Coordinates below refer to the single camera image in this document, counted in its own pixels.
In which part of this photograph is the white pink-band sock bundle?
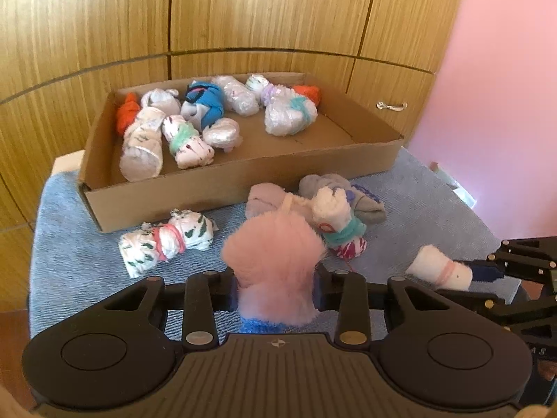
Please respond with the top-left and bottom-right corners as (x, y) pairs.
(406, 245), (473, 292)

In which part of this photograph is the pink fluffy blue sock bundle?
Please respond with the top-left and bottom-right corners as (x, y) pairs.
(221, 210), (327, 334)

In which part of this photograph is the white leaf-print sock bundle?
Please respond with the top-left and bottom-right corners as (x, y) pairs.
(118, 209), (219, 278)

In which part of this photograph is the grey purple sock bundle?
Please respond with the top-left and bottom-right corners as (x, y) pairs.
(298, 174), (387, 225)

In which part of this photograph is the white green-band spotted sock bundle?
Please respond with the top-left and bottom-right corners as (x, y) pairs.
(162, 114), (214, 170)

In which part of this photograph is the white zigzag sock bundle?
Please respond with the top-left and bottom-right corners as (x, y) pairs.
(119, 107), (166, 182)

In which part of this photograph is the pale pink white sock bundle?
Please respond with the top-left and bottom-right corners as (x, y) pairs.
(202, 117), (243, 152)

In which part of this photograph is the white teal fluffy sock bundle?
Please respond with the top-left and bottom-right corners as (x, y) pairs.
(264, 94), (318, 137)

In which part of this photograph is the blue grey sock bundle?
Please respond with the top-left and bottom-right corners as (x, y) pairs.
(180, 81), (225, 132)

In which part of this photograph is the white grey sock bundle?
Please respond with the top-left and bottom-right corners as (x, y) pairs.
(141, 88), (181, 115)

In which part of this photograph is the orange sock bundle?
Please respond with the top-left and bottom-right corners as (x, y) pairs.
(115, 93), (142, 137)
(292, 85), (321, 107)

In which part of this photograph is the white lilac sock bundle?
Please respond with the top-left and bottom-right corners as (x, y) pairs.
(245, 73), (297, 108)

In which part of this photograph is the pale translucent sock bundle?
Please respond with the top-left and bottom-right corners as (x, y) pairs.
(211, 76), (260, 117)

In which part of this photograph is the blue towel mat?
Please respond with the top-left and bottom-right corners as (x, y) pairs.
(28, 149), (500, 336)

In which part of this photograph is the white teal red sock bundle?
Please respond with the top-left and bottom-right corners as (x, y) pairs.
(312, 187), (367, 261)

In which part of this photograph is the cardboard box tray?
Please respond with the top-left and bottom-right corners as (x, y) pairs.
(77, 72), (403, 233)

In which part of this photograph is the upper silver drawer handle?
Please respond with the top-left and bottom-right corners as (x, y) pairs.
(376, 101), (408, 112)

